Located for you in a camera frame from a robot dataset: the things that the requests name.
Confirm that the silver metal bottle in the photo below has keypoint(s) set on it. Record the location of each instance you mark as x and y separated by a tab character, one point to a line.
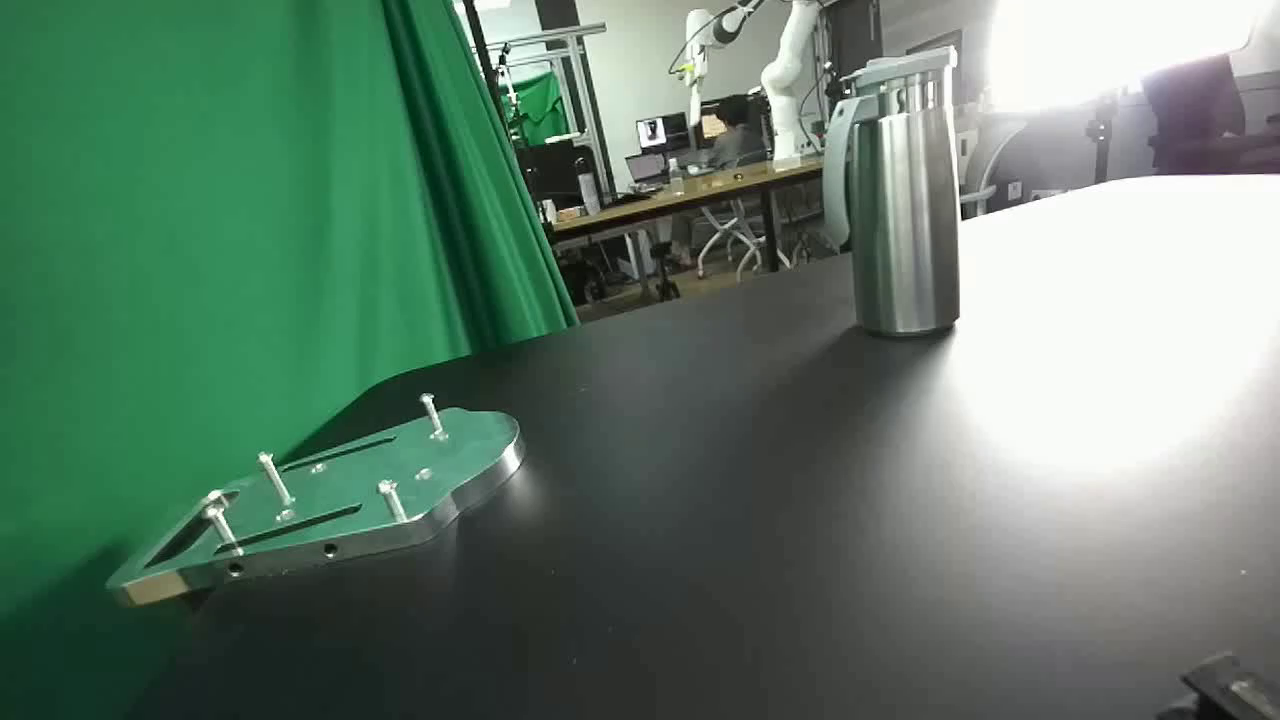
894	192

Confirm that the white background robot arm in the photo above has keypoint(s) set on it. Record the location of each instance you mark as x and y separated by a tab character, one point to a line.
781	73

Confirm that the wooden background desk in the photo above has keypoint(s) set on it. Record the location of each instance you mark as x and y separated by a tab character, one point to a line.
700	192

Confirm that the rear screw on plate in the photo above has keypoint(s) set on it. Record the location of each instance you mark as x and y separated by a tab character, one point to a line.
435	418

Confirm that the screw on plate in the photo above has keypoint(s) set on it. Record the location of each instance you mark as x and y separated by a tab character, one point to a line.
219	517
279	484
390	491
435	418

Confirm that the background computer monitor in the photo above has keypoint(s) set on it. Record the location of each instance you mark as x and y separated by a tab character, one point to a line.
663	135

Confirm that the metal mounting plate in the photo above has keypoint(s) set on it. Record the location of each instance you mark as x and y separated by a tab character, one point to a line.
338	506

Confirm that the front right screw on plate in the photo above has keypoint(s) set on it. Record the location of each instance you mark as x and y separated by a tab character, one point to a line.
390	491

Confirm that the left middle screw on plate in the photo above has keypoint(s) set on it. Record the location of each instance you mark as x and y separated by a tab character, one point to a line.
279	484

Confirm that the green backdrop curtain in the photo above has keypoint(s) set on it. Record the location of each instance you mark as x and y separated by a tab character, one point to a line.
222	223

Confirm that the front left screw on plate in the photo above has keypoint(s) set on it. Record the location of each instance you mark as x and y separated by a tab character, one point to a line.
219	517

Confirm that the dark office chair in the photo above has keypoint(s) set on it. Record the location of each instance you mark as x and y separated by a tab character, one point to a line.
1199	119

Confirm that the black object at corner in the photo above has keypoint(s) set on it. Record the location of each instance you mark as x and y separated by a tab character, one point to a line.
1227	689

